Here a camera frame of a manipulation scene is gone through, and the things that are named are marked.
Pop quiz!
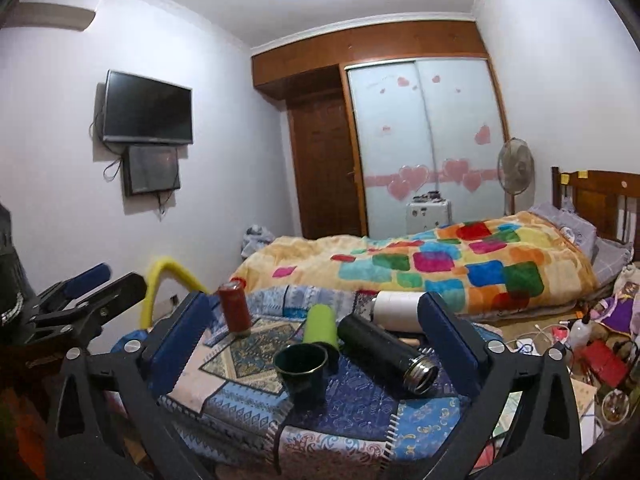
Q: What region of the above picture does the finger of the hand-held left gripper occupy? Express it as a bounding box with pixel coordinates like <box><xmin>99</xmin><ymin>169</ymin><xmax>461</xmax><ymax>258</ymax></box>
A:
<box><xmin>30</xmin><ymin>261</ymin><xmax>113</xmax><ymax>322</ymax></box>
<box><xmin>25</xmin><ymin>272</ymin><xmax>149</xmax><ymax>347</ymax></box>

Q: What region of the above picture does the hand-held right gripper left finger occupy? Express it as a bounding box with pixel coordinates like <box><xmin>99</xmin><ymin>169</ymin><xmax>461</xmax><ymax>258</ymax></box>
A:
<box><xmin>44</xmin><ymin>290</ymin><xmax>217</xmax><ymax>480</ymax></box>

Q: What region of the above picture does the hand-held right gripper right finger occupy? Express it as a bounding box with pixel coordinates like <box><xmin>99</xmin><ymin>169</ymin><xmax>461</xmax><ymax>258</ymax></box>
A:
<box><xmin>417</xmin><ymin>290</ymin><xmax>584</xmax><ymax>480</ymax></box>

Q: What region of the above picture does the dark green cup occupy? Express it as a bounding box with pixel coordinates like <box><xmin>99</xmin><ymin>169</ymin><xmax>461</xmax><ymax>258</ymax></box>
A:
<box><xmin>273</xmin><ymin>342</ymin><xmax>329</xmax><ymax>406</ymax></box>

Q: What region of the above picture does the red cup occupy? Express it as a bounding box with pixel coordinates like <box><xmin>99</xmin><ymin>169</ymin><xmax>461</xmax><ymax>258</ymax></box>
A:
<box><xmin>217</xmin><ymin>281</ymin><xmax>252</xmax><ymax>337</ymax></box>

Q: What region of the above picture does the light green cup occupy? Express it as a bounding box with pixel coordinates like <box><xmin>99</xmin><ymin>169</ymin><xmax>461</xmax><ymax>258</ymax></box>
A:
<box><xmin>304</xmin><ymin>304</ymin><xmax>341</xmax><ymax>362</ymax></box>

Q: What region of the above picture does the yellow foam tube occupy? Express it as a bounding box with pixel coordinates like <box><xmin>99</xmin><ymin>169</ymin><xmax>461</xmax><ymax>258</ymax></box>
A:
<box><xmin>141</xmin><ymin>256</ymin><xmax>211</xmax><ymax>328</ymax></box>

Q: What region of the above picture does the white thermos bottle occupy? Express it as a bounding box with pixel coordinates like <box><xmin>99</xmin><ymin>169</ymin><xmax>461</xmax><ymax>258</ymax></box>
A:
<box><xmin>372</xmin><ymin>290</ymin><xmax>431</xmax><ymax>333</ymax></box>

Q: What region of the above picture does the black thermos bottle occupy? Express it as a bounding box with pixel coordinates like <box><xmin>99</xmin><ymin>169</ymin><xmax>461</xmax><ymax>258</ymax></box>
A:
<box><xmin>337</xmin><ymin>314</ymin><xmax>440</xmax><ymax>395</ymax></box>

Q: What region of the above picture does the patchwork blue cloth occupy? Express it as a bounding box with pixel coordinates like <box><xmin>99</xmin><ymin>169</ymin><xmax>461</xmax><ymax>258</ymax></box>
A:
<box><xmin>112</xmin><ymin>285</ymin><xmax>521</xmax><ymax>467</ymax></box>

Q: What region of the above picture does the colourful checked blanket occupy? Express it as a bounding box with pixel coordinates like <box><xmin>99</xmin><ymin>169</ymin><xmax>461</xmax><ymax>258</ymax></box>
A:
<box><xmin>230</xmin><ymin>210</ymin><xmax>601</xmax><ymax>323</ymax></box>

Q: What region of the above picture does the white squeeze bottle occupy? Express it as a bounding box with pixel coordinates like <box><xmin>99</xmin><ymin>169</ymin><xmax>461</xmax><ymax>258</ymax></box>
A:
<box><xmin>567</xmin><ymin>317</ymin><xmax>596</xmax><ymax>352</ymax></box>

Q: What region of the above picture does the pile of grey clothes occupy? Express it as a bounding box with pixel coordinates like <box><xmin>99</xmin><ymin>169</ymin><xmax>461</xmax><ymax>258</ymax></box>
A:
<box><xmin>242</xmin><ymin>225</ymin><xmax>276</xmax><ymax>259</ymax></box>

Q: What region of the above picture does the white boxy appliance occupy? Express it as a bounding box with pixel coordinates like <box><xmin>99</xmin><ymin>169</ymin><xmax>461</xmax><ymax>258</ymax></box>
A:
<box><xmin>405</xmin><ymin>192</ymin><xmax>452</xmax><ymax>234</ymax></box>

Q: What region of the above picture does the red box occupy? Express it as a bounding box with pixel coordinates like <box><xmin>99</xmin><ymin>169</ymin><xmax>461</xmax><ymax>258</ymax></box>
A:
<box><xmin>582</xmin><ymin>340</ymin><xmax>629</xmax><ymax>389</ymax></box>

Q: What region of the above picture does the grey purple pillow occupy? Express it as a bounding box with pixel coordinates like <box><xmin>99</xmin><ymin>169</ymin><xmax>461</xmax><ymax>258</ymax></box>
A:
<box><xmin>529</xmin><ymin>202</ymin><xmax>598</xmax><ymax>261</ymax></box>

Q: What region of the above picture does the purple printed bag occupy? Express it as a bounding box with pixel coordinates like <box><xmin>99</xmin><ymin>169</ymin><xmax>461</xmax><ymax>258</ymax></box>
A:
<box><xmin>597</xmin><ymin>266</ymin><xmax>640</xmax><ymax>337</ymax></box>

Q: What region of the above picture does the striped grey pillow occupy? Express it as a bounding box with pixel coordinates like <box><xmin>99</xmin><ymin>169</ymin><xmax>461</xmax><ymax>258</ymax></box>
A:
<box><xmin>592</xmin><ymin>237</ymin><xmax>632</xmax><ymax>287</ymax></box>

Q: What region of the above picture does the standing fan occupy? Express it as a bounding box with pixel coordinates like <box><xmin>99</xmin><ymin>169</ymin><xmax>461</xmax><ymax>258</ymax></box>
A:
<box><xmin>497</xmin><ymin>137</ymin><xmax>535</xmax><ymax>217</ymax></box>

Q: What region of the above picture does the wooden bed headboard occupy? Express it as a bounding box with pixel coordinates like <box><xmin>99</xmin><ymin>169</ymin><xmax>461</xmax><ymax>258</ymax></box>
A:
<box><xmin>551</xmin><ymin>166</ymin><xmax>640</xmax><ymax>262</ymax></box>

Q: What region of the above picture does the brown wooden door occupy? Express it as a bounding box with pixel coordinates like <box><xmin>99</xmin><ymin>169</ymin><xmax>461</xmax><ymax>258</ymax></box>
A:
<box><xmin>287</xmin><ymin>95</ymin><xmax>368</xmax><ymax>240</ymax></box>

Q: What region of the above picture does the wooden wardrobe with frosted doors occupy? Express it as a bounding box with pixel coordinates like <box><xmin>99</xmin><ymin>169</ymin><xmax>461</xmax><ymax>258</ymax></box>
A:
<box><xmin>251</xmin><ymin>21</ymin><xmax>513</xmax><ymax>240</ymax></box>

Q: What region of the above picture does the beige air conditioner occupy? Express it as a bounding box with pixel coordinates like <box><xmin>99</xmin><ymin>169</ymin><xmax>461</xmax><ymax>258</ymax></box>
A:
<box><xmin>5</xmin><ymin>2</ymin><xmax>96</xmax><ymax>32</ymax></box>

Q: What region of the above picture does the small black wall monitor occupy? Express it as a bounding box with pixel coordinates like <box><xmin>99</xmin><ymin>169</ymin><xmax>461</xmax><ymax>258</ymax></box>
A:
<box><xmin>122</xmin><ymin>144</ymin><xmax>182</xmax><ymax>197</ymax></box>

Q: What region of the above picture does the wall-mounted black television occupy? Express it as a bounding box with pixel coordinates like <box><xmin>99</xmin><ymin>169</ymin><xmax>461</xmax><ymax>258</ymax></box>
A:
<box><xmin>102</xmin><ymin>70</ymin><xmax>194</xmax><ymax>146</ymax></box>

